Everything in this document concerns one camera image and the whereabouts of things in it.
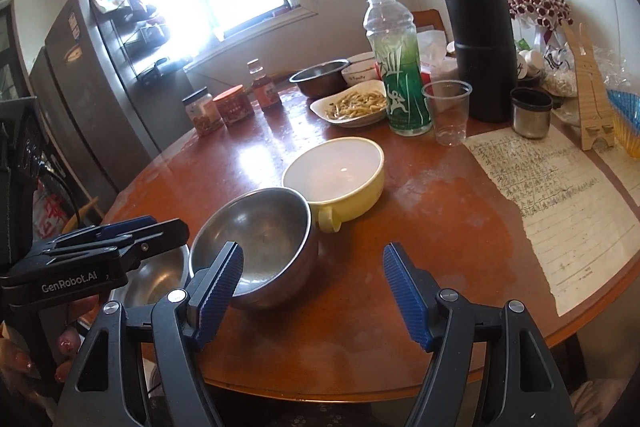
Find steel bowl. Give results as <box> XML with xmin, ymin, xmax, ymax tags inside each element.
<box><xmin>110</xmin><ymin>245</ymin><xmax>190</xmax><ymax>308</ymax></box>
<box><xmin>189</xmin><ymin>187</ymin><xmax>318</xmax><ymax>310</ymax></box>
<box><xmin>288</xmin><ymin>58</ymin><xmax>349</xmax><ymax>100</ymax></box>

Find yellow ceramic bowl with handle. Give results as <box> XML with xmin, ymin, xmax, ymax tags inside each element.
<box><xmin>282</xmin><ymin>136</ymin><xmax>385</xmax><ymax>233</ymax></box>

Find person's left hand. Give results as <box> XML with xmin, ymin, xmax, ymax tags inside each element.
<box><xmin>1</xmin><ymin>295</ymin><xmax>100</xmax><ymax>384</ymax></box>

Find yellow wooden chair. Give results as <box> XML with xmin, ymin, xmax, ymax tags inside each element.
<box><xmin>62</xmin><ymin>197</ymin><xmax>99</xmax><ymax>234</ymax></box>

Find grey refrigerator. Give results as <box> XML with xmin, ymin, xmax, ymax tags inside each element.
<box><xmin>29</xmin><ymin>0</ymin><xmax>193</xmax><ymax>213</ymax></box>

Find clear jar black lid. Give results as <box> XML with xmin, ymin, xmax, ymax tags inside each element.
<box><xmin>182</xmin><ymin>88</ymin><xmax>222</xmax><ymax>138</ymax></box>

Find red labelled jar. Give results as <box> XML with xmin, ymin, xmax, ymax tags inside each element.
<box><xmin>214</xmin><ymin>84</ymin><xmax>254</xmax><ymax>127</ymax></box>

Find brown sauce bottle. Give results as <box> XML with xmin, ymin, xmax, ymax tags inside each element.
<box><xmin>246</xmin><ymin>58</ymin><xmax>281</xmax><ymax>110</ymax></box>

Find handwritten paper sheet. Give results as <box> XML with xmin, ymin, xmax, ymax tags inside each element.
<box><xmin>465</xmin><ymin>127</ymin><xmax>640</xmax><ymax>317</ymax></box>

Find black metal shelf rack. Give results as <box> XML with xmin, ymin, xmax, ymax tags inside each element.
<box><xmin>90</xmin><ymin>0</ymin><xmax>192</xmax><ymax>86</ymax></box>

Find white dish with bean sprouts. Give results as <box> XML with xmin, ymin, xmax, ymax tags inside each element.
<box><xmin>310</xmin><ymin>80</ymin><xmax>386</xmax><ymax>128</ymax></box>

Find steel thermos cup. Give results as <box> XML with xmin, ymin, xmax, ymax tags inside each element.
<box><xmin>511</xmin><ymin>87</ymin><xmax>553</xmax><ymax>140</ymax></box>

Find white ceramic bowl with food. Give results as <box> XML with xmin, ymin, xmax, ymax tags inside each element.
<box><xmin>342</xmin><ymin>58</ymin><xmax>380</xmax><ymax>87</ymax></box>

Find wooden rabbit phone stand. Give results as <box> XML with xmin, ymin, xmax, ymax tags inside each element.
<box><xmin>561</xmin><ymin>23</ymin><xmax>615</xmax><ymax>150</ymax></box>

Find clear plastic cup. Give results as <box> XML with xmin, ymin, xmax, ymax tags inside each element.
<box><xmin>422</xmin><ymin>80</ymin><xmax>472</xmax><ymax>146</ymax></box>

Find red tissue packet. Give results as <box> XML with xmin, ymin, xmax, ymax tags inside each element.
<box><xmin>420</xmin><ymin>72</ymin><xmax>432</xmax><ymax>86</ymax></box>

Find green drink bottle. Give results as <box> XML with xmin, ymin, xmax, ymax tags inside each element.
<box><xmin>363</xmin><ymin>0</ymin><xmax>432</xmax><ymax>136</ymax></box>

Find red flower bouquet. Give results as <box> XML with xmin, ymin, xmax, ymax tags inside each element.
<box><xmin>508</xmin><ymin>0</ymin><xmax>573</xmax><ymax>43</ymax></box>

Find black thermos flask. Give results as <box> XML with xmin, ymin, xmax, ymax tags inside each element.
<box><xmin>445</xmin><ymin>0</ymin><xmax>516</xmax><ymax>124</ymax></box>

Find black cable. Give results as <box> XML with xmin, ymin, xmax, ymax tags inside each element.
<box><xmin>34</xmin><ymin>166</ymin><xmax>84</xmax><ymax>233</ymax></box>

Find wooden chair by wall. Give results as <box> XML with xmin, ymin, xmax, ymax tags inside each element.
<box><xmin>412</xmin><ymin>9</ymin><xmax>446</xmax><ymax>31</ymax></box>

